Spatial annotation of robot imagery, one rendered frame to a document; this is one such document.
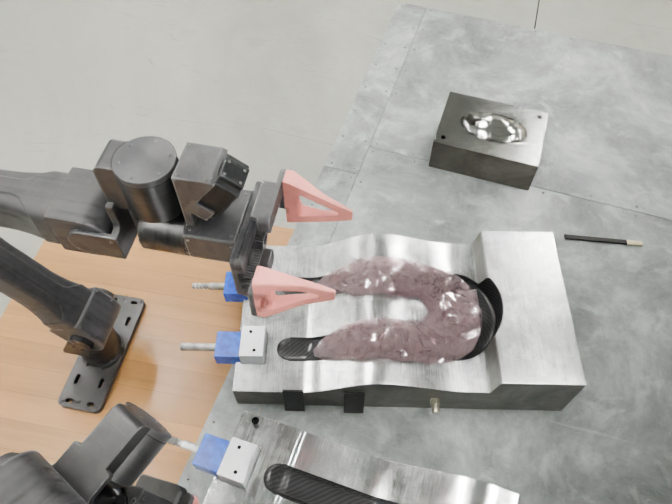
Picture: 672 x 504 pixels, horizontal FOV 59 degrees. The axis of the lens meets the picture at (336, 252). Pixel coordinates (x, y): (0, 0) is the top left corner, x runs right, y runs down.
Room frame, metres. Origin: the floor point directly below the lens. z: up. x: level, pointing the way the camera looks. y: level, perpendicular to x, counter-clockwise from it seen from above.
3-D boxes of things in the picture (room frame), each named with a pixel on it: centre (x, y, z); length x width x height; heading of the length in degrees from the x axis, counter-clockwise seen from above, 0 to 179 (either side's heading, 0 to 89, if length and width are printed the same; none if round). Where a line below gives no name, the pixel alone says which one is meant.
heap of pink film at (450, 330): (0.42, -0.10, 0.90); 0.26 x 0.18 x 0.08; 89
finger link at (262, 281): (0.30, 0.04, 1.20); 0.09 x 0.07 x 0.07; 79
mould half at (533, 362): (0.43, -0.10, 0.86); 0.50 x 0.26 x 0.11; 89
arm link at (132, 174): (0.37, 0.20, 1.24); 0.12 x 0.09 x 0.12; 79
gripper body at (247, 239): (0.34, 0.11, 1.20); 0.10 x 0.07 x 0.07; 169
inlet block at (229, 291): (0.48, 0.17, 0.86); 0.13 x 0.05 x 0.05; 89
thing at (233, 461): (0.21, 0.17, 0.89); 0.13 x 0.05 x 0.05; 71
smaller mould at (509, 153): (0.83, -0.30, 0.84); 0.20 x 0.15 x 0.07; 71
